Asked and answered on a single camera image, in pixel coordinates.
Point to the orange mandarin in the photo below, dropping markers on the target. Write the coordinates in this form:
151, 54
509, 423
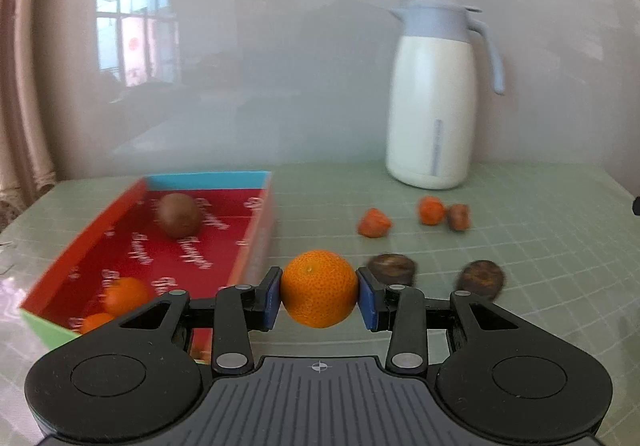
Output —
95, 322
125, 296
319, 288

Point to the small orange-red fruit brown skin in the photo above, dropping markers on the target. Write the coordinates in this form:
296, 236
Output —
458, 217

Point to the dark brown water chestnut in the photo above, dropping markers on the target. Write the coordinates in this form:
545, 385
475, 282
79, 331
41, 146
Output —
392, 270
481, 278

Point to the green grid tablecloth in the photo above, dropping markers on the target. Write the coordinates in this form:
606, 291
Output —
550, 251

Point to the beige curtain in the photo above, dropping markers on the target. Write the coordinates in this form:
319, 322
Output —
25, 125

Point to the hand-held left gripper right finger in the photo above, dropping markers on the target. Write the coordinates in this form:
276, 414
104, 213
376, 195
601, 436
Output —
365, 301

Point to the white thermos jug blue-grey lid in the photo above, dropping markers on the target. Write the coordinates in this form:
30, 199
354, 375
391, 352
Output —
430, 90

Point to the red cardboard gift box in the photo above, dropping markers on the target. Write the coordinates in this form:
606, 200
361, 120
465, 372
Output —
150, 266

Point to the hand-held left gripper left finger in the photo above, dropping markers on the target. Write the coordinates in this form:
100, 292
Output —
273, 298

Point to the brown kiwi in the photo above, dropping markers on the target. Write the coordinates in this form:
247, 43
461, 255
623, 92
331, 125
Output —
179, 216

